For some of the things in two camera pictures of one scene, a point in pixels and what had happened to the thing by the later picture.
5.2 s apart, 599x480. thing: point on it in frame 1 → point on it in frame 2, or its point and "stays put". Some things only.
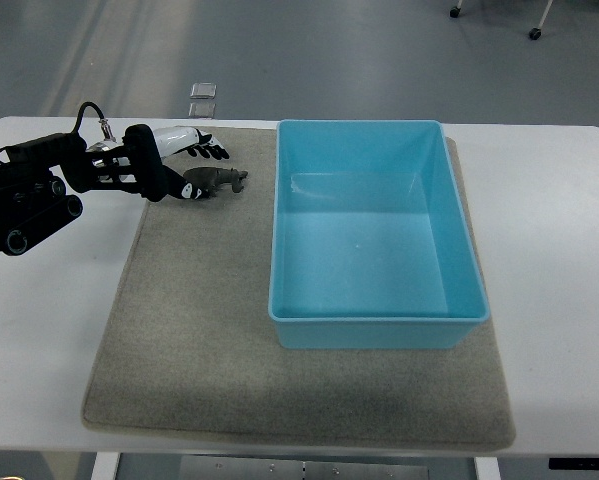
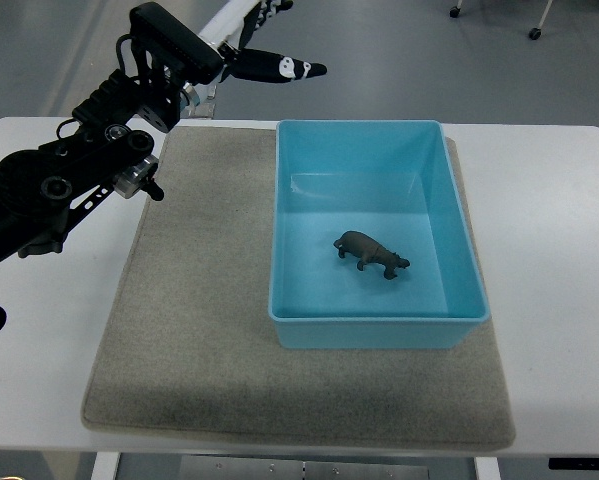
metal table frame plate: [239, 467] stays put
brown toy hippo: [208, 178] → [365, 250]
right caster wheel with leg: [535, 32] stays put
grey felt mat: [188, 348] stays put
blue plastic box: [373, 245] stays put
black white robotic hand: [173, 139] → [231, 31]
